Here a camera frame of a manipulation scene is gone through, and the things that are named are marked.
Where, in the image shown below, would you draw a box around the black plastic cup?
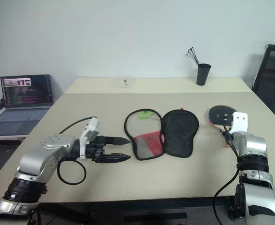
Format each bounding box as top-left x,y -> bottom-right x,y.
196,63 -> 212,86

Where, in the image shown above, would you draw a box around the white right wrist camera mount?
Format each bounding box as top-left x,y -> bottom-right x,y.
228,112 -> 249,135

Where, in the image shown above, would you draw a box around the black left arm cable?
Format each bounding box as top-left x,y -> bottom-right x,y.
57,115 -> 98,186

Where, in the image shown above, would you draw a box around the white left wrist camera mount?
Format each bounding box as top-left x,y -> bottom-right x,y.
79,118 -> 102,160

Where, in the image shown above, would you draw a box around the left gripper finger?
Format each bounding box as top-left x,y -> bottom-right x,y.
99,153 -> 132,164
104,136 -> 131,146

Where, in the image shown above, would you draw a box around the black red table tennis paddle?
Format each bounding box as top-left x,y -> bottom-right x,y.
207,105 -> 238,148

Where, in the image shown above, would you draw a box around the black office chair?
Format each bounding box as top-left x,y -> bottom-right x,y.
252,44 -> 275,128

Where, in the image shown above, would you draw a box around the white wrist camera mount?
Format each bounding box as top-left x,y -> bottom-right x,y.
228,112 -> 249,135
79,118 -> 102,160

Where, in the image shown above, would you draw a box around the black sticks in cup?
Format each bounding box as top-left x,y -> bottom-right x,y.
186,46 -> 200,65

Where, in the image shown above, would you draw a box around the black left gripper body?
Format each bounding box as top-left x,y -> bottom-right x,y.
85,135 -> 108,164

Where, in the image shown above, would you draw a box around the grey open laptop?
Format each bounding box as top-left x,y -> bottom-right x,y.
0,74 -> 55,136

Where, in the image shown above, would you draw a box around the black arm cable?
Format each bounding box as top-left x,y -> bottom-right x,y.
212,124 -> 241,225
57,115 -> 98,186

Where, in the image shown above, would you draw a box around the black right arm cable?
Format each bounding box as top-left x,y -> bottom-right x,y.
212,124 -> 241,225

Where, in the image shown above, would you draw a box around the black mesh paddle case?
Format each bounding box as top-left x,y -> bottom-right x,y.
124,107 -> 200,161

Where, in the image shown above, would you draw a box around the green tag in case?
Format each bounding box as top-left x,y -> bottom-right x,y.
137,111 -> 153,120

